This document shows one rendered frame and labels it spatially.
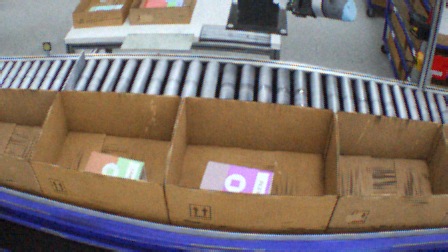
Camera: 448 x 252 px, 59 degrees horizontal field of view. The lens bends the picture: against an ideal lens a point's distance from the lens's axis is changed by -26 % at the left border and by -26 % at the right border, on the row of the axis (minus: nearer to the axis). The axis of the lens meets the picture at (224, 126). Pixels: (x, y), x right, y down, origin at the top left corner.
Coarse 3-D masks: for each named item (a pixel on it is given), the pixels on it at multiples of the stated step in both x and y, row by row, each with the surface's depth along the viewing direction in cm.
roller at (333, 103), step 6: (330, 78) 185; (336, 78) 187; (330, 84) 183; (336, 84) 183; (330, 90) 180; (336, 90) 180; (330, 96) 178; (336, 96) 178; (330, 102) 176; (336, 102) 175; (330, 108) 174; (336, 108) 173
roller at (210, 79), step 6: (210, 66) 188; (216, 66) 188; (210, 72) 185; (216, 72) 186; (204, 78) 184; (210, 78) 182; (216, 78) 184; (204, 84) 181; (210, 84) 180; (216, 84) 183; (204, 90) 178; (210, 90) 178; (204, 96) 175; (210, 96) 176
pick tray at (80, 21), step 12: (84, 0) 220; (96, 0) 232; (120, 0) 229; (132, 0) 220; (84, 12) 205; (96, 12) 206; (108, 12) 206; (120, 12) 206; (84, 24) 211; (96, 24) 211; (108, 24) 211; (120, 24) 211
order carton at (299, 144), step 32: (192, 128) 137; (224, 128) 136; (256, 128) 134; (288, 128) 133; (320, 128) 132; (192, 160) 136; (224, 160) 136; (256, 160) 137; (288, 160) 136; (320, 160) 136; (192, 192) 109; (224, 192) 108; (288, 192) 128; (320, 192) 128; (192, 224) 119; (224, 224) 117; (256, 224) 116; (288, 224) 115; (320, 224) 115
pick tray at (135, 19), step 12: (144, 0) 227; (192, 0) 208; (132, 12) 205; (144, 12) 205; (156, 12) 205; (168, 12) 205; (180, 12) 205; (192, 12) 213; (132, 24) 210; (144, 24) 210; (156, 24) 210
